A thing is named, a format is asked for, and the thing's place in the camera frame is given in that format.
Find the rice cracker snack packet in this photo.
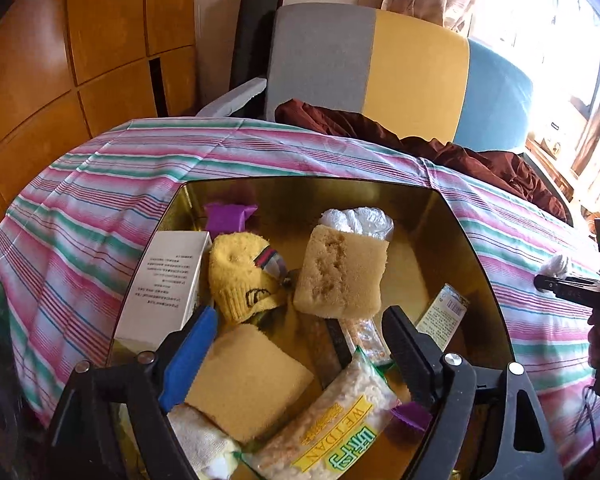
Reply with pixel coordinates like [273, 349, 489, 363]
[240, 347, 401, 480]

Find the wooden side table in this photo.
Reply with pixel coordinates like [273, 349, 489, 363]
[525, 110, 600, 221]

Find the snack bar packet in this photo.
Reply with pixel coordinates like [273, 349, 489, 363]
[300, 315, 396, 391]

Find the wooden wardrobe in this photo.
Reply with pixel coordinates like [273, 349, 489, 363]
[0, 0, 201, 256]

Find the small green and white box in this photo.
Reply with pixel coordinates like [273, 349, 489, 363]
[415, 282, 471, 348]

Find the black rolled mat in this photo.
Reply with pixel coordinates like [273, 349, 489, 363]
[230, 0, 283, 92]

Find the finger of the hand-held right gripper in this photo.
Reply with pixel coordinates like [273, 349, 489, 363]
[534, 274, 600, 303]

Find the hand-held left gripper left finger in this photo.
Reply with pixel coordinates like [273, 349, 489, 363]
[47, 305, 220, 480]

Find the purple wrapper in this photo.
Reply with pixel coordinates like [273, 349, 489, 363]
[390, 401, 433, 433]
[203, 201, 259, 233]

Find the cream cardboard box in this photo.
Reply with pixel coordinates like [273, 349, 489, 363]
[115, 230, 212, 353]

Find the maroon blanket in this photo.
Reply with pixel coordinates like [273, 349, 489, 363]
[275, 99, 568, 223]

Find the yellow knit sock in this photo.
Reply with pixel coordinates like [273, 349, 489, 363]
[208, 232, 293, 325]

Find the white cloth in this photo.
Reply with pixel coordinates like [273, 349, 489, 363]
[167, 402, 243, 480]

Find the grey yellow blue chair backrest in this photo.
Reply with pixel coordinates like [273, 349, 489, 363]
[265, 2, 536, 153]

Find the black cable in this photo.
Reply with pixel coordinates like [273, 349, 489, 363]
[575, 385, 600, 436]

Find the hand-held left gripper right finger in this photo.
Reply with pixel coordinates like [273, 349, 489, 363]
[382, 305, 566, 480]

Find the grey chair armrest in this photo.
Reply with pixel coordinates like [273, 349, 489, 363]
[522, 152, 576, 226]
[196, 77, 268, 118]

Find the thick yellow sponge with holes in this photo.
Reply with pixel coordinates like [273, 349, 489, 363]
[292, 224, 392, 320]

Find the window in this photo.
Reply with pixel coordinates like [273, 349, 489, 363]
[467, 0, 600, 126]

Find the clear plastic bag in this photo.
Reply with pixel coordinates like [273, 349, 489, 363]
[320, 207, 396, 241]

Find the gold metal tin box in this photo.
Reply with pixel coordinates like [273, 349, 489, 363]
[105, 176, 515, 480]

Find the person's right hand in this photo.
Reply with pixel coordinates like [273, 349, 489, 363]
[587, 327, 600, 376]

